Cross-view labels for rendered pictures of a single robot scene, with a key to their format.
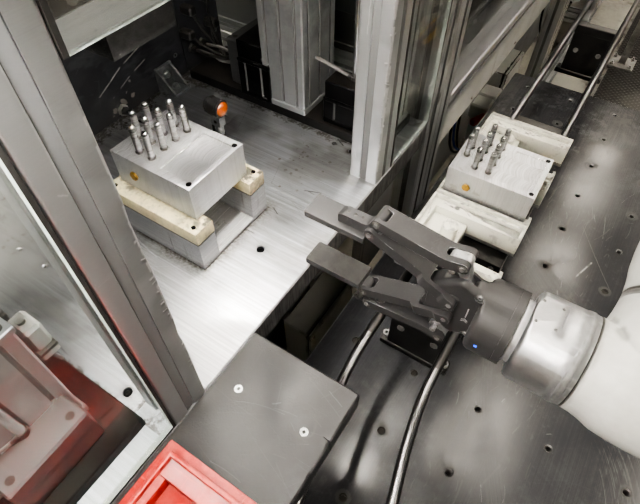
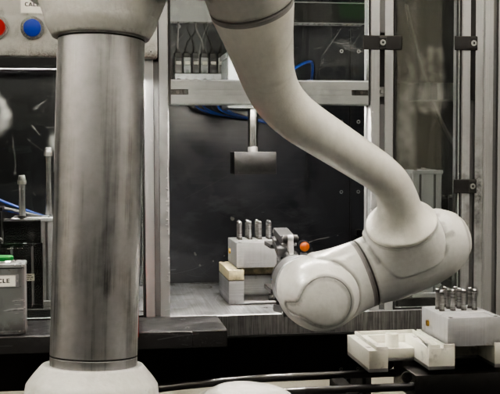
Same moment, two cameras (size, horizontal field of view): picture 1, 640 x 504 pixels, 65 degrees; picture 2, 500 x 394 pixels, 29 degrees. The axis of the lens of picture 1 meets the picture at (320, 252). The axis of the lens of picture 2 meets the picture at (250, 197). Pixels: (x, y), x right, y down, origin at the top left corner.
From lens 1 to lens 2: 1.54 m
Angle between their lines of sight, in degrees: 63
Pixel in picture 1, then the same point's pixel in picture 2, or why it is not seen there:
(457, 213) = (411, 338)
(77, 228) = (150, 154)
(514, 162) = (470, 313)
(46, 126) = (156, 118)
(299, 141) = not seen: hidden behind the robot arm
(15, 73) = (155, 101)
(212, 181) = (255, 250)
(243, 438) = (162, 323)
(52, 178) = (151, 133)
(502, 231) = (425, 345)
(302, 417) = (193, 326)
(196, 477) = not seen: hidden behind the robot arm
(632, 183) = not seen: outside the picture
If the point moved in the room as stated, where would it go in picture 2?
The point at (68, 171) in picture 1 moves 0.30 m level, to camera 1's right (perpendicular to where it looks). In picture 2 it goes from (156, 134) to (272, 132)
